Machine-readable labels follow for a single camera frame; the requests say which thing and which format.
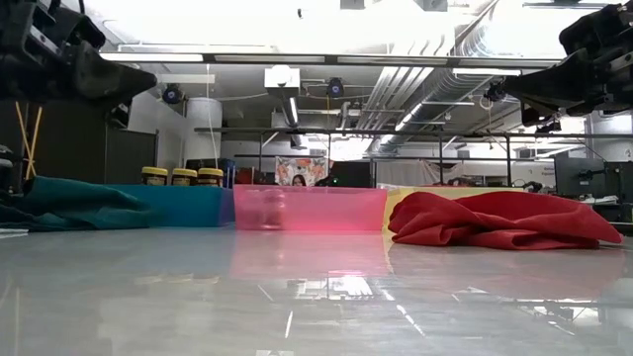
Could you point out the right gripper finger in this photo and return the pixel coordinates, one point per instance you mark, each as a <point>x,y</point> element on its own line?
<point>559,84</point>
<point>531,116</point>

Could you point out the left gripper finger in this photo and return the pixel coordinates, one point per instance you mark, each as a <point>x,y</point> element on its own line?
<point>109,79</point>
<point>120,116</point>

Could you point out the black hanging ceiling device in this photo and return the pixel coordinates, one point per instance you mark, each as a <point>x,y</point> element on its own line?
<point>494,91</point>

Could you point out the black metal railing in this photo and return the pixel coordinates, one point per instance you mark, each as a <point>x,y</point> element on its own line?
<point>508,158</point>

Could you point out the black computer monitor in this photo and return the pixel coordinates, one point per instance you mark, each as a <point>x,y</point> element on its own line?
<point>569,173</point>
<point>620,178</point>

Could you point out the teal cloth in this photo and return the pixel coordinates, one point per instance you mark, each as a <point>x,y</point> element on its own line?
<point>74,203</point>

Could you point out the red cloth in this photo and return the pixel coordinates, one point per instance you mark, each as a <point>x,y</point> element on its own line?
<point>494,222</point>

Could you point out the blue plastic bin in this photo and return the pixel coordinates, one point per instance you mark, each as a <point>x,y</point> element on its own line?
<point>193,205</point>

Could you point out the grey curtain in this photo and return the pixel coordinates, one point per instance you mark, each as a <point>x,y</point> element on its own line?
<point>420,173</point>

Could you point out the yellow plastic bin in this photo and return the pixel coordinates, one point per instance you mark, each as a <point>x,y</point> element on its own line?
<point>391,198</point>

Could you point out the white ceiling box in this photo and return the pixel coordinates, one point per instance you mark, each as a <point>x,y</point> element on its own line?
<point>282,78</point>

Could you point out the person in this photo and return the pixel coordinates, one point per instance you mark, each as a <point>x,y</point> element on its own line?
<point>298,181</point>

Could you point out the floral poster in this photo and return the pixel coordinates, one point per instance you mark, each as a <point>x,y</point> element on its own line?
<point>306,168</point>

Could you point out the pink plastic bin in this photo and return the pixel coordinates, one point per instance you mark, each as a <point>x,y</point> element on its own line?
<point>336,210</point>

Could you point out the glossy white table mat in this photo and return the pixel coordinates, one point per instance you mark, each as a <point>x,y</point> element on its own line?
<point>316,316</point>

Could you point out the black round ceiling camera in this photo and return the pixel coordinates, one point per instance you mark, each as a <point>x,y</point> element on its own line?
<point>171,94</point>
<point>335,87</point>

